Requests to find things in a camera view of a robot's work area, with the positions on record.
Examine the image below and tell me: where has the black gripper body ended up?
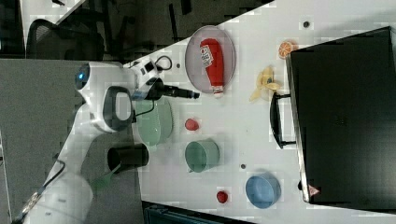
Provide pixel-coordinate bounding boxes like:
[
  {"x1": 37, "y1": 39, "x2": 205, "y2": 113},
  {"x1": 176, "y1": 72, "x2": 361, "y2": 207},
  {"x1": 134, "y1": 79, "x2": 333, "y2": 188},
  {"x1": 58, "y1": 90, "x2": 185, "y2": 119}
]
[{"x1": 146, "y1": 78, "x2": 179, "y2": 101}]

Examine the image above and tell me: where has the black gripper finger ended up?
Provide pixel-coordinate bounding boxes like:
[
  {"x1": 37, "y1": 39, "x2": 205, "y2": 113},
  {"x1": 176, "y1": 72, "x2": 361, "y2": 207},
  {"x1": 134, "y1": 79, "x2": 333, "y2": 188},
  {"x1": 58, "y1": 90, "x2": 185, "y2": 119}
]
[{"x1": 179, "y1": 89, "x2": 200, "y2": 99}]

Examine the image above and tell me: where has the red ketchup bottle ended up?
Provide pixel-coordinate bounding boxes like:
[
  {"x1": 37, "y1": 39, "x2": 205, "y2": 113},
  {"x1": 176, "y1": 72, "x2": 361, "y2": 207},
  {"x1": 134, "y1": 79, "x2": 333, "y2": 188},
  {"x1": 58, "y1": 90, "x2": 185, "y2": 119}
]
[{"x1": 200, "y1": 38, "x2": 224, "y2": 98}]

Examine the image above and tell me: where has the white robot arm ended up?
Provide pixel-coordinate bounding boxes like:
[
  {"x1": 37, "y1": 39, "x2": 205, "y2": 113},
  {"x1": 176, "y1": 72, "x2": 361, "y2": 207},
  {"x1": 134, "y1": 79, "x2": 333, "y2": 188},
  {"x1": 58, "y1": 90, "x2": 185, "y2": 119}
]
[{"x1": 11, "y1": 59, "x2": 200, "y2": 224}]

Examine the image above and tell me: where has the grey round plate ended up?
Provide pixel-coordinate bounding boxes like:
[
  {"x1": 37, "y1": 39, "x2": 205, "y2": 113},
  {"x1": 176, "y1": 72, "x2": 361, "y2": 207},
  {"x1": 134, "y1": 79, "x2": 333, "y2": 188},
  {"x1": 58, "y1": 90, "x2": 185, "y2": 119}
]
[{"x1": 185, "y1": 25, "x2": 235, "y2": 93}]

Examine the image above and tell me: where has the red strawberry near colander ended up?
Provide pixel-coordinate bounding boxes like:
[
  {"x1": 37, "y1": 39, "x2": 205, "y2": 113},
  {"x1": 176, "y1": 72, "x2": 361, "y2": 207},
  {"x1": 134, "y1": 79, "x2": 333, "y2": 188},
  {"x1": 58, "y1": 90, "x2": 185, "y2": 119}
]
[{"x1": 185, "y1": 119, "x2": 199, "y2": 132}]

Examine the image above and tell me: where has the green colander basket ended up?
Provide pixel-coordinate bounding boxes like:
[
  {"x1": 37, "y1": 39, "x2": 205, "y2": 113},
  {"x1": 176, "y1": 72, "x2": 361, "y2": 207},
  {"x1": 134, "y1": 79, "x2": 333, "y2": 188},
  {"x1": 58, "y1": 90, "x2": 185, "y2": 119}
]
[{"x1": 135, "y1": 98, "x2": 173, "y2": 147}]

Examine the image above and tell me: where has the green mug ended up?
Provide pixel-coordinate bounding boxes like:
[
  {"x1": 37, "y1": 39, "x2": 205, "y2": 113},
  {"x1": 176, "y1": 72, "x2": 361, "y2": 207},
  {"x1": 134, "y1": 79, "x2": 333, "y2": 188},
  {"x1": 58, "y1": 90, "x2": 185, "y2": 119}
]
[{"x1": 184, "y1": 139, "x2": 220, "y2": 173}]

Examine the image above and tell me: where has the black utensil holder cup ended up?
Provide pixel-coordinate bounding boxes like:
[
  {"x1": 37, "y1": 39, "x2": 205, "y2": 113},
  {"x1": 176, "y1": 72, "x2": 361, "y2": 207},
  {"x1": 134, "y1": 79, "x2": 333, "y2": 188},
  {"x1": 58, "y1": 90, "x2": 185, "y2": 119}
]
[{"x1": 107, "y1": 144, "x2": 149, "y2": 174}]

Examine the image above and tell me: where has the banana peel toy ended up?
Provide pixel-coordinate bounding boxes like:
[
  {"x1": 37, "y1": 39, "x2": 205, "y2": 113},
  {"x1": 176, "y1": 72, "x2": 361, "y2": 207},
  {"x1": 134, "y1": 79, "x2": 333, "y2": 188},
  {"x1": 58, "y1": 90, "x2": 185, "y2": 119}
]
[{"x1": 249, "y1": 66, "x2": 280, "y2": 102}]

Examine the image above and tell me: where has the red strawberry near edge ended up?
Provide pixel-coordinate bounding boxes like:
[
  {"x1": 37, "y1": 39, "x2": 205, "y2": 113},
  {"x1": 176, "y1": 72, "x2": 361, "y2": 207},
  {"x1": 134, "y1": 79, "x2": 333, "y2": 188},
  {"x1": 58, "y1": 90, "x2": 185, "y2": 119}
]
[{"x1": 217, "y1": 190, "x2": 228, "y2": 203}]

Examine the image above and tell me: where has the green spatula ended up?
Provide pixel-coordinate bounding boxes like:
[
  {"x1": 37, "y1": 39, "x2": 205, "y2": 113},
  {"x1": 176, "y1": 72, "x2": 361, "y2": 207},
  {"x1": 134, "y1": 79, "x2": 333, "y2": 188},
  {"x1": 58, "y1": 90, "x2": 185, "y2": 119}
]
[{"x1": 91, "y1": 165, "x2": 120, "y2": 192}]

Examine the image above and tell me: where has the orange slice toy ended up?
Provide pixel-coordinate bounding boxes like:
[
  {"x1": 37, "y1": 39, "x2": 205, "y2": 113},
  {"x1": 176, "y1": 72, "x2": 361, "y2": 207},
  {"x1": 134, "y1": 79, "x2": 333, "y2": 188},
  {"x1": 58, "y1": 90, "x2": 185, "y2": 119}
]
[{"x1": 278, "y1": 41, "x2": 299, "y2": 59}]

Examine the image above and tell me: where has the black office chair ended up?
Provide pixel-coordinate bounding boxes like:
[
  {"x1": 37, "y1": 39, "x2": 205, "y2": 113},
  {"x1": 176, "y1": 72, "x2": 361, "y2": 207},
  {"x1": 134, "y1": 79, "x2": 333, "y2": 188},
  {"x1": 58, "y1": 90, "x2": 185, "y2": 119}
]
[{"x1": 25, "y1": 19, "x2": 105, "y2": 61}]

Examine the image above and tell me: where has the blue cup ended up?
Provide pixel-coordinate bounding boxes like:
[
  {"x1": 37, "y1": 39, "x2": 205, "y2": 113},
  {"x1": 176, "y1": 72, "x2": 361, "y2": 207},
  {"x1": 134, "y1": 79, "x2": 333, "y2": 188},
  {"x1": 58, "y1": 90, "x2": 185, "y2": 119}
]
[{"x1": 245, "y1": 172, "x2": 281, "y2": 209}]

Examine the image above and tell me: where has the blue metal frame rail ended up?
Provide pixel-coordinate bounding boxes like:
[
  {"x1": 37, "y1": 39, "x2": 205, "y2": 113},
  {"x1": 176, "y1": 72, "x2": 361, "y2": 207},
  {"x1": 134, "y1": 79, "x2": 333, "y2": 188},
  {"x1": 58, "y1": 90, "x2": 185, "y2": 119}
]
[{"x1": 144, "y1": 205, "x2": 250, "y2": 224}]

